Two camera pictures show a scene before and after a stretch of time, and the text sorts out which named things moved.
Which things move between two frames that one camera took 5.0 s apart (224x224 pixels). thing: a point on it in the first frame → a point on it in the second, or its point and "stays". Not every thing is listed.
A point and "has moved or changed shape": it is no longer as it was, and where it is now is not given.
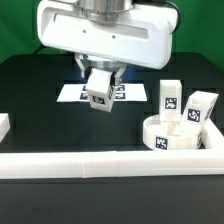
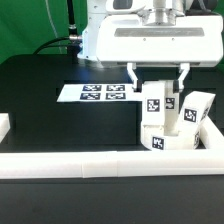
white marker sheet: x=122 y=92 stays
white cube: x=197 y=111 has moved or changed shape
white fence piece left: x=4 y=125 stays
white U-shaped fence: x=208 y=160 stays
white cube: x=101 y=92 → x=153 y=103
